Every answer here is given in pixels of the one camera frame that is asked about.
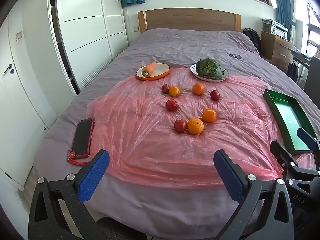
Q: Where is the red phone lanyard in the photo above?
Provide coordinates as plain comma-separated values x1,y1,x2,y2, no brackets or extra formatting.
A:
66,150,90,166

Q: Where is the smartphone with red case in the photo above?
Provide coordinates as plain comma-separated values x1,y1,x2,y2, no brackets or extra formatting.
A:
71,117,95,159

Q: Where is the orange rimmed oval dish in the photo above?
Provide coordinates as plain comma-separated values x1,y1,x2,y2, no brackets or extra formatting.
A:
136,63,171,81

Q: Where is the wooden dresser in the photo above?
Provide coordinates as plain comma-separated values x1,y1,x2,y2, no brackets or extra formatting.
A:
261,31,293,72

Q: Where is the pink plastic sheet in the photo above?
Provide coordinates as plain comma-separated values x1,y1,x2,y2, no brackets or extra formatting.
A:
86,67,317,188

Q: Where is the grey printer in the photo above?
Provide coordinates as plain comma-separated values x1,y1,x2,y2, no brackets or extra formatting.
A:
262,19,289,39

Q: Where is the white wardrobe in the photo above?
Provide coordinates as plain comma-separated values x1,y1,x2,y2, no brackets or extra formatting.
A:
50,0,129,95

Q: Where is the black backpack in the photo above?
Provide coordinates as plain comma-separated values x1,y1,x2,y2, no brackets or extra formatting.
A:
242,27,262,55

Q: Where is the black bag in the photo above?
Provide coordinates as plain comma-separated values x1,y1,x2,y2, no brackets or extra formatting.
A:
287,60,300,83

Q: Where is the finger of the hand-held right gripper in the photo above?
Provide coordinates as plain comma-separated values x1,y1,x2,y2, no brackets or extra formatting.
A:
270,141,300,180
297,127,320,153

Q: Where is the wooden headboard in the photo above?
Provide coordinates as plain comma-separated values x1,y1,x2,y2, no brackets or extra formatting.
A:
137,8,242,34

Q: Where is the white door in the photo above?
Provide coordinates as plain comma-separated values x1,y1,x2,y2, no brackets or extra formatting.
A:
0,12,58,140

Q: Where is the black chair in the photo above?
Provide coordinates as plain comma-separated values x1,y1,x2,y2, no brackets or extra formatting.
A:
302,56,320,99

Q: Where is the green tray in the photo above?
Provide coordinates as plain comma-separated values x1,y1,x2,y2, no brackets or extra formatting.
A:
263,89,318,155

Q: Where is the carrot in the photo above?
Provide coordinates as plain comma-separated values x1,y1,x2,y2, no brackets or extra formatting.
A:
141,62,157,77

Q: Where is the green bok choy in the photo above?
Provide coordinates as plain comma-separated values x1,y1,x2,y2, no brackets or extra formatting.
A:
195,58,225,78

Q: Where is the white round plate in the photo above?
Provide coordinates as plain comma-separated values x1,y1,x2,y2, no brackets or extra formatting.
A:
190,63,229,82

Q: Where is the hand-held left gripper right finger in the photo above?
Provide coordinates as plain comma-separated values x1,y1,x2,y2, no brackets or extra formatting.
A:
213,149,294,240

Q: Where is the bed with wooden headboard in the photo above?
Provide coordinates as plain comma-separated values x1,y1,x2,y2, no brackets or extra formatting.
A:
32,29,304,239

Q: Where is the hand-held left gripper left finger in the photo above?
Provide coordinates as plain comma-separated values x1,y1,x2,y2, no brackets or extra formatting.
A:
28,149,110,240

